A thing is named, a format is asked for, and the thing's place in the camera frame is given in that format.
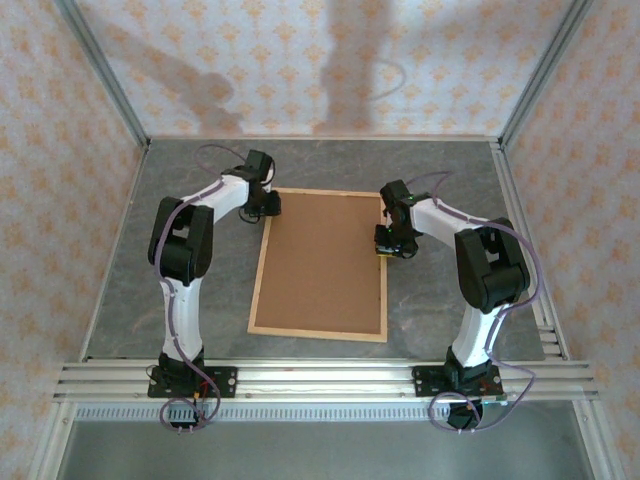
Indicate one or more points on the brown backing board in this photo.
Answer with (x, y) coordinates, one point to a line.
(320, 260)

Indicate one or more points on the light wooden picture frame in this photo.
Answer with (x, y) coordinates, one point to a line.
(315, 333)

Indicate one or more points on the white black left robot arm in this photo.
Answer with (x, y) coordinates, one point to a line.
(182, 320)

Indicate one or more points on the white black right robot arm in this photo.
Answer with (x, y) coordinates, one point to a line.
(440, 217)

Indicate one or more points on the black electronics box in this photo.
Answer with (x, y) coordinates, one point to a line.
(462, 417)

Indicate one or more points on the grey metal panel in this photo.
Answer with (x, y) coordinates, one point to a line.
(325, 450)

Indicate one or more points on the aluminium back rail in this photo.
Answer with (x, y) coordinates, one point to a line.
(325, 137)

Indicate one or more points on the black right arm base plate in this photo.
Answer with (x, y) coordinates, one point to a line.
(425, 382)

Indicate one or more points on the aluminium side rail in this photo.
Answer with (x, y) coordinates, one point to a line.
(502, 160)
(92, 325)

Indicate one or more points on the wide aluminium base rail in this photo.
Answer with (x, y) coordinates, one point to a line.
(325, 380)

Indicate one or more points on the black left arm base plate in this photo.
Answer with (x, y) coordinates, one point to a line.
(225, 382)

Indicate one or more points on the aluminium corner post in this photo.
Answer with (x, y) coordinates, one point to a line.
(541, 75)
(110, 75)

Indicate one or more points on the aluminium leg post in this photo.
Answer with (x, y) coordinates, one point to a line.
(51, 445)
(595, 445)

